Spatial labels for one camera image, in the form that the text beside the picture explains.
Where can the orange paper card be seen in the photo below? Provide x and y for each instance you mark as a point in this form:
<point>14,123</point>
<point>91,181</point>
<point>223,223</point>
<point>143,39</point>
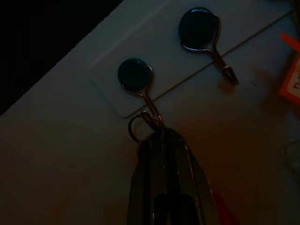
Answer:
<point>291,77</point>

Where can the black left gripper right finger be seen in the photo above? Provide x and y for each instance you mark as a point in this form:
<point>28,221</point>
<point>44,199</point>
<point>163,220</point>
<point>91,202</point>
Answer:
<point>185,168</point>

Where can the red oval key fob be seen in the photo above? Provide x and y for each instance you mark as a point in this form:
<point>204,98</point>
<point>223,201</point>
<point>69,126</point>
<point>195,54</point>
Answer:
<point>222,206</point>

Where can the clear adhesive hook pad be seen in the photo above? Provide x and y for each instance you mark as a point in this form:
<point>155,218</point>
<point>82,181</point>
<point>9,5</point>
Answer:
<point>105,84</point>

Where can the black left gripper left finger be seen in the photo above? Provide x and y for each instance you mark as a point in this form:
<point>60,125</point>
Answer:
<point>146,168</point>

